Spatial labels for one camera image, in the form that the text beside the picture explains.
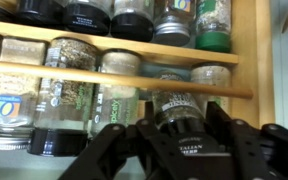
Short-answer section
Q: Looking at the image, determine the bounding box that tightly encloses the black cap spice jar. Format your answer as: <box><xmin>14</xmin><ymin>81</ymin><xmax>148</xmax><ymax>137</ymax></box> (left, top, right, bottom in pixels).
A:
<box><xmin>28</xmin><ymin>37</ymin><xmax>97</xmax><ymax>157</ymax></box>

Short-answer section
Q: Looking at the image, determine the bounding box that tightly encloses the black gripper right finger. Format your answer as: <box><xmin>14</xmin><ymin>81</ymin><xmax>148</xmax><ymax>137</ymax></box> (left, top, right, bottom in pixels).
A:
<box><xmin>206</xmin><ymin>101</ymin><xmax>231</xmax><ymax>142</ymax></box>

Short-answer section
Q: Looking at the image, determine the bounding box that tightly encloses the lower wooden spice rack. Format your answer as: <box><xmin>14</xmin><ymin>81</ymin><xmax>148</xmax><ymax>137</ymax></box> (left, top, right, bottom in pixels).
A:
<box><xmin>0</xmin><ymin>0</ymin><xmax>275</xmax><ymax>127</ymax></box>

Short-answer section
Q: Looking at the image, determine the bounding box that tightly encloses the green cap spice jar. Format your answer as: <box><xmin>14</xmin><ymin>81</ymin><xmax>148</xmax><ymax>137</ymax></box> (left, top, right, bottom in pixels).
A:
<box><xmin>195</xmin><ymin>0</ymin><xmax>231</xmax><ymax>53</ymax></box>

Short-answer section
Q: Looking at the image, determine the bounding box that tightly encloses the Italian herb spice bottle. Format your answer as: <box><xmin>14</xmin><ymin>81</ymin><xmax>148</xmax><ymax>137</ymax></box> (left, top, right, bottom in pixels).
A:
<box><xmin>151</xmin><ymin>70</ymin><xmax>225</xmax><ymax>158</ymax></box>

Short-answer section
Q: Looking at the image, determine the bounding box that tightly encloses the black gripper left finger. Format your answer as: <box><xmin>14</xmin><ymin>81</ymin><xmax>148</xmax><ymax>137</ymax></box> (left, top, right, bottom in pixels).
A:
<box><xmin>140</xmin><ymin>101</ymin><xmax>159</xmax><ymax>137</ymax></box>

